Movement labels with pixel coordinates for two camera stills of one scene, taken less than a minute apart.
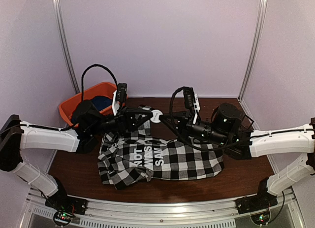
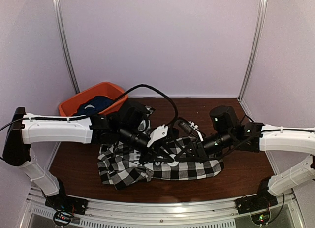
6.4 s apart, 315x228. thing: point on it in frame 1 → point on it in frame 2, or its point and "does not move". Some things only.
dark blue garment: [102, 102] does not move
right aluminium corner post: [261, 16] does not move
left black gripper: [127, 120] → [155, 151]
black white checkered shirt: [132, 158] does not move
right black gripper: [181, 118] → [195, 151]
